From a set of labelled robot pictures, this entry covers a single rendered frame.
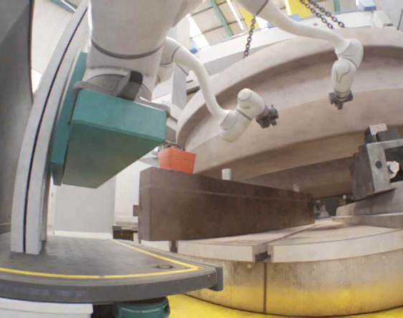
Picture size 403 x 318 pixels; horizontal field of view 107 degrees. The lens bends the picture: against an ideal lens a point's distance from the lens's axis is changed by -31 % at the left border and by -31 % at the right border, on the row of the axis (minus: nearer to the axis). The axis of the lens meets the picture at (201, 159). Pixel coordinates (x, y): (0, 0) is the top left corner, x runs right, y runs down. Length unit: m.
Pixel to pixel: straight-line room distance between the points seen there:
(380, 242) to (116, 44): 0.91
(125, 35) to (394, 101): 1.53
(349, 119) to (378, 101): 0.26
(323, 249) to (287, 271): 0.17
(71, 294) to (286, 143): 1.35
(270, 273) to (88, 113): 0.82
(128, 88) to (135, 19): 0.11
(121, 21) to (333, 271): 0.91
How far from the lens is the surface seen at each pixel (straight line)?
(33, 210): 0.46
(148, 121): 0.36
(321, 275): 0.87
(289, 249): 0.84
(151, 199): 1.07
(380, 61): 1.99
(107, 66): 0.42
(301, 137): 1.41
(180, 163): 1.21
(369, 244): 0.84
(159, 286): 0.32
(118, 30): 0.35
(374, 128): 1.32
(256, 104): 1.07
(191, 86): 6.33
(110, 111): 0.34
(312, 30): 1.02
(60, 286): 0.29
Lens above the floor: 0.40
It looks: 17 degrees up
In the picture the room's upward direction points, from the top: 1 degrees counter-clockwise
